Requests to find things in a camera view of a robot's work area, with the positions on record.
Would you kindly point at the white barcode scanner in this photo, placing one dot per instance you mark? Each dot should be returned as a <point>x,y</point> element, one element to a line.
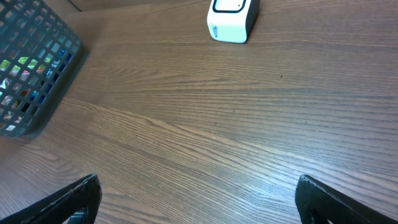
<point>232,20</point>

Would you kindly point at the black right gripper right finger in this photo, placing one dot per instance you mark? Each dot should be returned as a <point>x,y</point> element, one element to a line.
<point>319,203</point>

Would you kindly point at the grey plastic mesh basket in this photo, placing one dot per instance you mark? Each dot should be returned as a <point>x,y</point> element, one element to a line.
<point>39,53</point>

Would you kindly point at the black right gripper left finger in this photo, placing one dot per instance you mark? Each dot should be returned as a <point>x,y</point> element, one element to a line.
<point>76,203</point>

